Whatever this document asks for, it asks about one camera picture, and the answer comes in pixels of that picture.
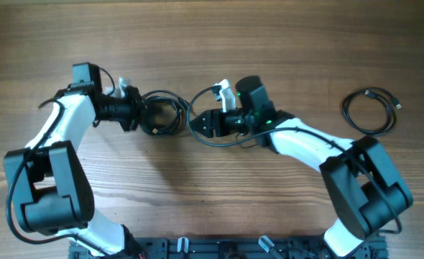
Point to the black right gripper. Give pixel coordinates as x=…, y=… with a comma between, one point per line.
x=213, y=123

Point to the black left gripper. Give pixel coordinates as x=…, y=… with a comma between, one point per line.
x=134, y=96

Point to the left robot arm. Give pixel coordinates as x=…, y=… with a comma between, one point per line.
x=49, y=196

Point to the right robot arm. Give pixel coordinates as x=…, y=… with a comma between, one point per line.
x=365, y=188

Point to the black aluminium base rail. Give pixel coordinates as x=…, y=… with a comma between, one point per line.
x=183, y=248

